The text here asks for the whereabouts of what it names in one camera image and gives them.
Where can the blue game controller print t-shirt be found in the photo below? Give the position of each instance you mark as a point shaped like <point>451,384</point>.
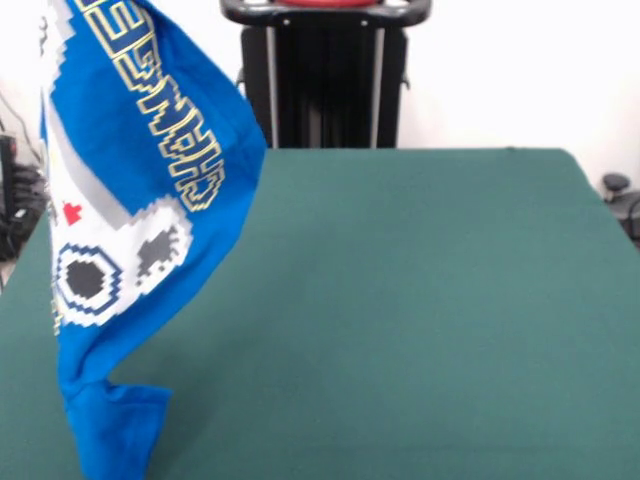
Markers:
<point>110,150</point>

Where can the dark green table cloth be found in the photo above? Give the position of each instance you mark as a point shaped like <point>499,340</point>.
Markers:
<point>400,415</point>

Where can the black office chair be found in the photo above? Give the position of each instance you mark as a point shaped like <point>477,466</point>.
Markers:
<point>625,200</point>

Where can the black computer box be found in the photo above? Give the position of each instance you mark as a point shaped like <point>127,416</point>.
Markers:
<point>6,170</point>

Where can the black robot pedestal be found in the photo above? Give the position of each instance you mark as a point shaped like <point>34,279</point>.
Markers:
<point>325,75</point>

